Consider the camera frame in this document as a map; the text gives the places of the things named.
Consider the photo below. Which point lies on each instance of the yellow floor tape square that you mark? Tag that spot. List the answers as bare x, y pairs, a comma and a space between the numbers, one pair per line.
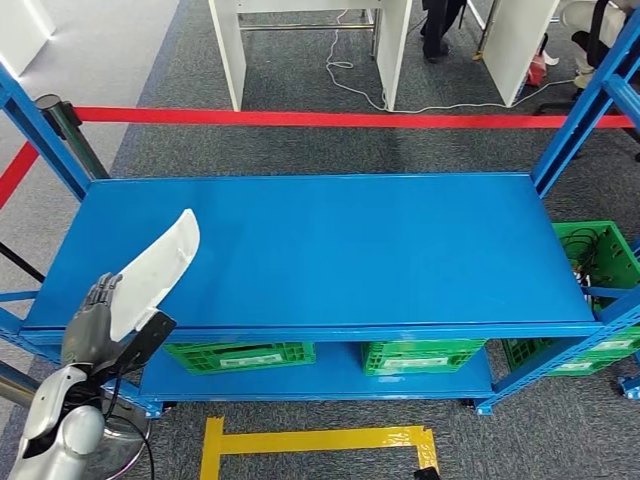
320, 440

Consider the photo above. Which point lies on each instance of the red barrier belt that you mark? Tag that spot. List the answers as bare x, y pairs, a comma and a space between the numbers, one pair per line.
300, 119
16, 173

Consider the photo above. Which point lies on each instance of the person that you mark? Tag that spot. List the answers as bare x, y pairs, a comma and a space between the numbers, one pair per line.
435, 30
575, 13

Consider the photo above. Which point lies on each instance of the red bag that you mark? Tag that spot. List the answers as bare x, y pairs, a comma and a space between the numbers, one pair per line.
535, 69

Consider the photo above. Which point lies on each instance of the green plastic crate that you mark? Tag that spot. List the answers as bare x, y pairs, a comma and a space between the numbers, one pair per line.
545, 366
240, 358
612, 254
420, 358

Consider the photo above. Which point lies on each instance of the chrome stanchion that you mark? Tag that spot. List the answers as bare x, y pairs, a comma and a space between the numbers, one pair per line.
135, 424
72, 137

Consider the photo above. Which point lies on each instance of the dark metal stanchion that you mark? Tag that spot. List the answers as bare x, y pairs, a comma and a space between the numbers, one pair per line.
23, 262

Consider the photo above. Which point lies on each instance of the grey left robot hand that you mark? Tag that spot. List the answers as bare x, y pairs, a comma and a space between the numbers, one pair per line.
84, 338

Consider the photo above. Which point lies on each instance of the white desk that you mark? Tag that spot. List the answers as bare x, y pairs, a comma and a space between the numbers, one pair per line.
392, 53
520, 46

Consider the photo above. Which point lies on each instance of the black office chair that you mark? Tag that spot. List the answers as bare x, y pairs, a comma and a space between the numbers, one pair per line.
598, 33

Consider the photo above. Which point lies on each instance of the white curved plastic part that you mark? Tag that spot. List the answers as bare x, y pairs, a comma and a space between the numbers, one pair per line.
155, 272

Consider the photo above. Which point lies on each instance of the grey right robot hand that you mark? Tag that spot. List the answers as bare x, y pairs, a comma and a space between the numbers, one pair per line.
426, 474

